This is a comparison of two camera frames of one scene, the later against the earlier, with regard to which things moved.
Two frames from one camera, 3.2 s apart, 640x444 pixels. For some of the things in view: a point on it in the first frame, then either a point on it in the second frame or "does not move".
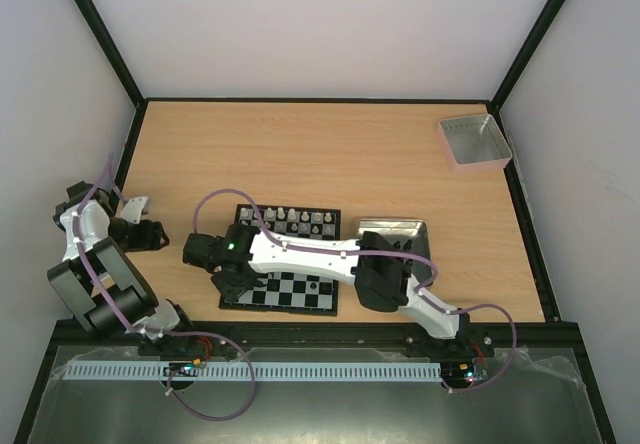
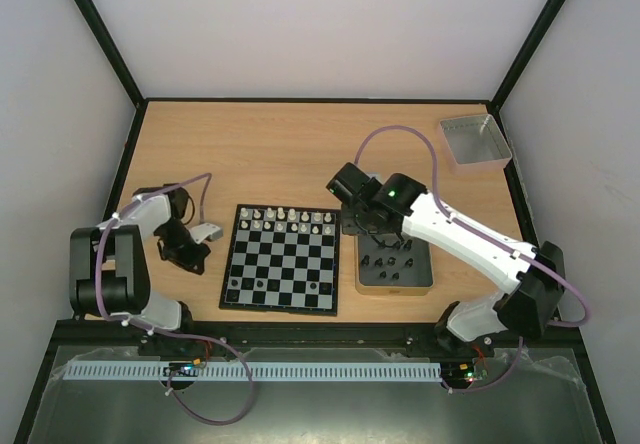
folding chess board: x=290 y=294 does not move
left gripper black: x=149 y=239 → x=190 y=262
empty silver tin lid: x=473 y=143 does not move
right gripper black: x=232 y=284 → x=373 y=227
